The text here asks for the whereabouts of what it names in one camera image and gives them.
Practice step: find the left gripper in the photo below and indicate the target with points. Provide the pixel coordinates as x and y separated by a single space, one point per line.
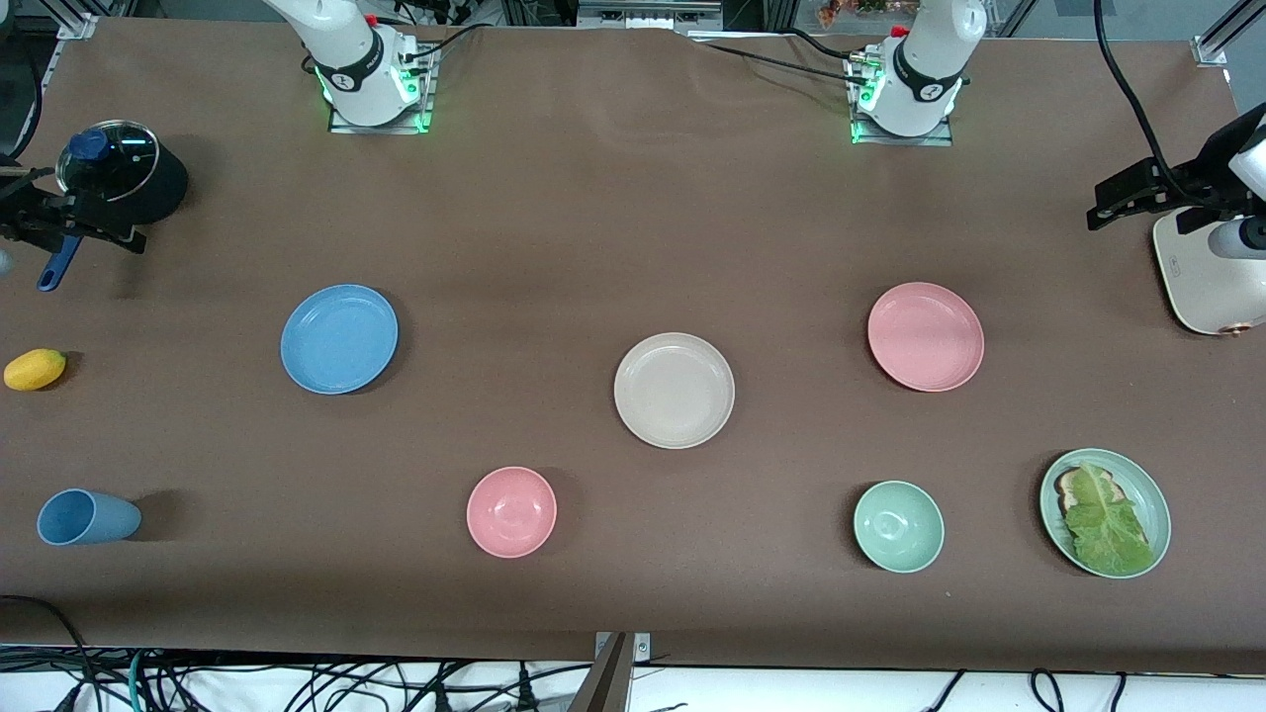
1190 187

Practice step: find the pink shallow bowl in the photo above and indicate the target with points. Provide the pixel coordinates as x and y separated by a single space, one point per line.
926 337

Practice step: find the blue shallow bowl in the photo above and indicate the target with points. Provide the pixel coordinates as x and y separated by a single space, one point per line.
338 339

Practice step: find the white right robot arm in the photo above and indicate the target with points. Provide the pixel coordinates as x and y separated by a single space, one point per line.
346 49

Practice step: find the glass lid with blue knob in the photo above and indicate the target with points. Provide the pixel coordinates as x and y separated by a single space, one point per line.
124 163

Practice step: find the white toaster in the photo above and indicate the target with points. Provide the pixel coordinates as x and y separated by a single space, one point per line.
1212 292

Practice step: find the yellow lemon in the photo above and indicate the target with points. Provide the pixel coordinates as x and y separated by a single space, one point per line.
35 370

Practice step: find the blue plastic cup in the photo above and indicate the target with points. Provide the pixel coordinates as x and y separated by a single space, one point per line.
87 517

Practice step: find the toasted bread slice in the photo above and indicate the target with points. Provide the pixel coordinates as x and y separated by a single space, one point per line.
1068 485

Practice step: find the green plate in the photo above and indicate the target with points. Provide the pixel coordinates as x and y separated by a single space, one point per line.
1150 494

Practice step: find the orange artificial flowers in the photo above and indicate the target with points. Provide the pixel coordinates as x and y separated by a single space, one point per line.
851 12

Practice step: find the green lettuce leaf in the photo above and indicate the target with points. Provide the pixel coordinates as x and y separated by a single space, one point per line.
1103 529

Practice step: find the small deep green bowl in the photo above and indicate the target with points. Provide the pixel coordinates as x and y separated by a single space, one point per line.
898 526

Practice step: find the small deep pink bowl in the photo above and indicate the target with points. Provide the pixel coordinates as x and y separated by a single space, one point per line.
511 512

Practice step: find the beige shallow bowl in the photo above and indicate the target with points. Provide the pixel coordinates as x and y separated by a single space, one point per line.
674 391

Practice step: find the grey metal box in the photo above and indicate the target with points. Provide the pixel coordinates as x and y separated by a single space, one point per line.
648 15

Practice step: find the aluminium frame corner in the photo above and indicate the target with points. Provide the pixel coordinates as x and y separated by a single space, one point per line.
77 25
1221 40

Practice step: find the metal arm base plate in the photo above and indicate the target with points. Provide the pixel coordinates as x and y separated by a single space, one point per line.
905 140
356 128

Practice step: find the small metal bracket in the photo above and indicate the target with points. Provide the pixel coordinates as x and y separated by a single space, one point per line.
643 648

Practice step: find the dark camera mount post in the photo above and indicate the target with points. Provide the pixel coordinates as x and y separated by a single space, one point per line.
605 682

